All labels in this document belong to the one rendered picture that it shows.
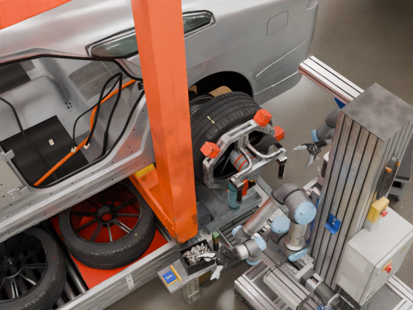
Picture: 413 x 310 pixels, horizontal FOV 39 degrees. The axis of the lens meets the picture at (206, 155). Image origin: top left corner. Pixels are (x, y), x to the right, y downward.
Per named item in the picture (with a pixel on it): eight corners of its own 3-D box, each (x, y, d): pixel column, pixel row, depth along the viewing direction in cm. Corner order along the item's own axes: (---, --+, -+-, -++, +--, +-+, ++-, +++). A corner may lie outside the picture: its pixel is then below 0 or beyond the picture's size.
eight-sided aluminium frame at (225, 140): (266, 158, 425) (271, 107, 382) (271, 164, 422) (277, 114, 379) (203, 195, 408) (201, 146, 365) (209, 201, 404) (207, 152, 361)
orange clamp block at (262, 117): (258, 120, 386) (265, 109, 381) (265, 127, 382) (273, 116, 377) (251, 119, 381) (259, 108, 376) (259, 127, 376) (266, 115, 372)
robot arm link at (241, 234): (282, 171, 306) (225, 233, 326) (294, 187, 300) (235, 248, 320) (295, 174, 315) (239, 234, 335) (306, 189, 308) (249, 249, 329)
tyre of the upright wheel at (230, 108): (259, 77, 397) (176, 112, 370) (281, 98, 385) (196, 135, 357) (247, 143, 446) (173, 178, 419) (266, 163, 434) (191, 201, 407)
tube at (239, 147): (240, 147, 381) (241, 136, 373) (259, 166, 371) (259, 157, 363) (218, 160, 376) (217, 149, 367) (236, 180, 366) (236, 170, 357)
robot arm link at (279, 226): (283, 222, 354) (284, 210, 343) (295, 240, 346) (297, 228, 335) (265, 230, 351) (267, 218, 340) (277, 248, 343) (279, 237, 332)
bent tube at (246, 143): (265, 133, 388) (265, 123, 379) (283, 152, 378) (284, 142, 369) (243, 146, 382) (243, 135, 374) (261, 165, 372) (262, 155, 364)
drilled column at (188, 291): (192, 287, 429) (190, 259, 395) (200, 298, 423) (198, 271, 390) (180, 294, 425) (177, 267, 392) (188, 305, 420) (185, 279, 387)
